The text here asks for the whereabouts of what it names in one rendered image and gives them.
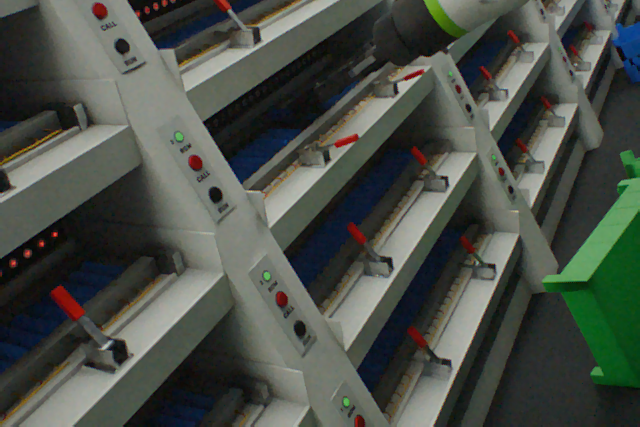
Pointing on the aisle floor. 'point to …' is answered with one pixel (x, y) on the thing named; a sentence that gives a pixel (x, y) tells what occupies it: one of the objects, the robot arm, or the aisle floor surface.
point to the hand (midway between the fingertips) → (311, 99)
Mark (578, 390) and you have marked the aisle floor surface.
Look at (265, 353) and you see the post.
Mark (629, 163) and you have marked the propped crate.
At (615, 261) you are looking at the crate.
